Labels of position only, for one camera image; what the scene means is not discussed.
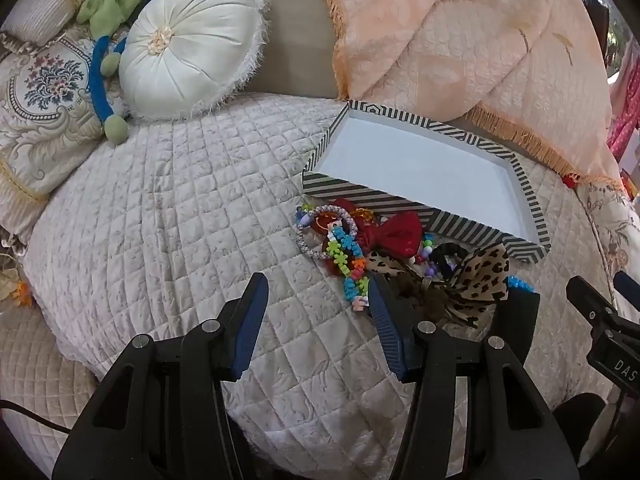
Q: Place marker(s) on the red fabric bow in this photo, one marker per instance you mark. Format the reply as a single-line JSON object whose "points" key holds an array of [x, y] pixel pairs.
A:
{"points": [[400, 235]]}

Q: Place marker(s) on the pink polka dot fabric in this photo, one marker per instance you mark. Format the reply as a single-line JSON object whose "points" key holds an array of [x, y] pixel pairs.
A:
{"points": [[625, 120]]}

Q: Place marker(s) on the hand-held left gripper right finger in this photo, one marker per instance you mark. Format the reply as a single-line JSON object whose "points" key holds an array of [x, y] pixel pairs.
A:
{"points": [[387, 330]]}

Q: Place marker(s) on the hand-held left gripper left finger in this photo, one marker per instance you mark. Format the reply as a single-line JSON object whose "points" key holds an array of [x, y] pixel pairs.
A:
{"points": [[250, 330]]}

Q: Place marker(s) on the cream quilted mattress cover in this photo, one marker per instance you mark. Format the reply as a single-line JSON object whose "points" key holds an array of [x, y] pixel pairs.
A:
{"points": [[40, 360]]}

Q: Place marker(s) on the peach fringed quilted blanket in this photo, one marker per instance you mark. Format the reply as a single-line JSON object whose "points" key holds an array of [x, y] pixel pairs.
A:
{"points": [[450, 35]]}

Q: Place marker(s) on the black scrunchie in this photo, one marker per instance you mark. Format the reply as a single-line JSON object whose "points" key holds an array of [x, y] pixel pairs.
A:
{"points": [[445, 250]]}

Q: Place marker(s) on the orange fabric flower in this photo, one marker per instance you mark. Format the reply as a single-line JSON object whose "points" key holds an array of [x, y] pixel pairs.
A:
{"points": [[22, 292]]}

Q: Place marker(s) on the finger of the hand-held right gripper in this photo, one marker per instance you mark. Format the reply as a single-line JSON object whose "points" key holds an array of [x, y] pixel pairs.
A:
{"points": [[587, 297], [629, 290]]}

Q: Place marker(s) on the black white striped box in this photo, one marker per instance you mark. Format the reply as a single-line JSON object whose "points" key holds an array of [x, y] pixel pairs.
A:
{"points": [[425, 170]]}

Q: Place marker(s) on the cream floral bedsheet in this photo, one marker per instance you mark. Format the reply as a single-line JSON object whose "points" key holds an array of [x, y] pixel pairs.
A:
{"points": [[610, 230]]}

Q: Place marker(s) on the round white cushion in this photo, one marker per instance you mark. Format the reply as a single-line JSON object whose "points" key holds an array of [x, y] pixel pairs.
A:
{"points": [[190, 45]]}

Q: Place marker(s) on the beige patchwork pillow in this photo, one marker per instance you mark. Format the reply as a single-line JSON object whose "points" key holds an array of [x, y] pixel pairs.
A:
{"points": [[40, 5]]}

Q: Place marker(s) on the leopard print bow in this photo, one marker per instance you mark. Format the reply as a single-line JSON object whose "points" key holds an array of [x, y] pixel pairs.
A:
{"points": [[480, 275]]}

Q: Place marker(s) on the floral embroidered pillow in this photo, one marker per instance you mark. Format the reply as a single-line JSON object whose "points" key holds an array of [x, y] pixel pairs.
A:
{"points": [[45, 110]]}

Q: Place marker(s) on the small red object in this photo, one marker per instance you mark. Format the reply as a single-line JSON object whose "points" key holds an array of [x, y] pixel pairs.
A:
{"points": [[571, 180]]}

